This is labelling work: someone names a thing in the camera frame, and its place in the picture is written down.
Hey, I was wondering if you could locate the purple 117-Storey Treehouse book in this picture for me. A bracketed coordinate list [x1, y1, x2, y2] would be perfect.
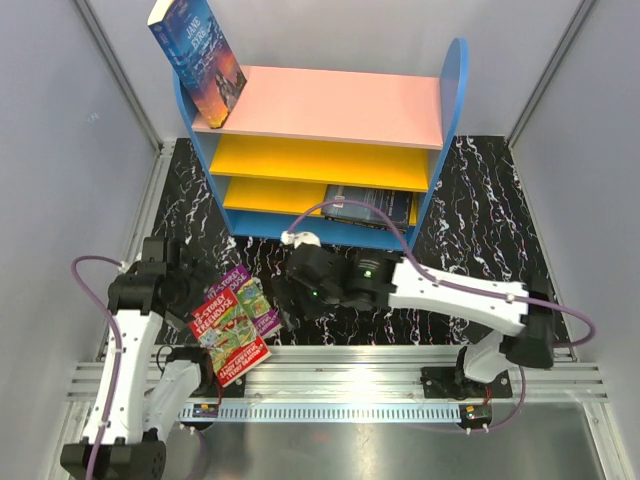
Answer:
[204, 265, 282, 339]

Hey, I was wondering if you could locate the red Storey Treehouse book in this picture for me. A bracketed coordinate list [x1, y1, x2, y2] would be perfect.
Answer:
[189, 288, 271, 388]

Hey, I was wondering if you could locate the Nineteen Eighty-Four grey-blue book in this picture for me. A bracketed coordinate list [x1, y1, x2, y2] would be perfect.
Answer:
[321, 184, 419, 234]

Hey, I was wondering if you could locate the Jane Eyre blue orange book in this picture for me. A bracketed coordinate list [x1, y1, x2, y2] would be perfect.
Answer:
[147, 0, 247, 129]

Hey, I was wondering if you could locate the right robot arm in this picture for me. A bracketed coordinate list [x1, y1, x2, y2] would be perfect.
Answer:
[272, 244, 555, 397]

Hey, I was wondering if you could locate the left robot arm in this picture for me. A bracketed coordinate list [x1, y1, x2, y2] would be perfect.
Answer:
[60, 237, 216, 479]

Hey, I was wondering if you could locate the blue pink yellow bookshelf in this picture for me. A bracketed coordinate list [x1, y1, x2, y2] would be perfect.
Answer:
[174, 38, 469, 250]

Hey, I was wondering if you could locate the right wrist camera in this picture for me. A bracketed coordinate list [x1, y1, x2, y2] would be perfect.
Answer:
[280, 230, 322, 249]

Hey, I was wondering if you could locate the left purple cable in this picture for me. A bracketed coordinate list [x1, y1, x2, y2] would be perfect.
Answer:
[69, 254, 209, 480]

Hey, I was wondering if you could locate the purple cable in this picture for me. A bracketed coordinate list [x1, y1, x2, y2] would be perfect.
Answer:
[69, 254, 209, 480]
[282, 199, 597, 436]

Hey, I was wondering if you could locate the aluminium rail base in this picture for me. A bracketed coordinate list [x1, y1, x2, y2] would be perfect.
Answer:
[67, 344, 609, 406]

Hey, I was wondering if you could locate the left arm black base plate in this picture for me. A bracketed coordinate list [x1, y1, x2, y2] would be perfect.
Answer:
[154, 345, 246, 399]

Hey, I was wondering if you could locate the white slotted cable duct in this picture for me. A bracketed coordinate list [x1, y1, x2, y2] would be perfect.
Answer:
[178, 402, 492, 428]

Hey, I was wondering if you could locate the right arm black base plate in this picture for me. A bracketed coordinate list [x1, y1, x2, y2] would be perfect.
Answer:
[419, 367, 513, 401]

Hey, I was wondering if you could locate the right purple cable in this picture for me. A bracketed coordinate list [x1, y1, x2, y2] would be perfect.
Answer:
[282, 199, 597, 436]

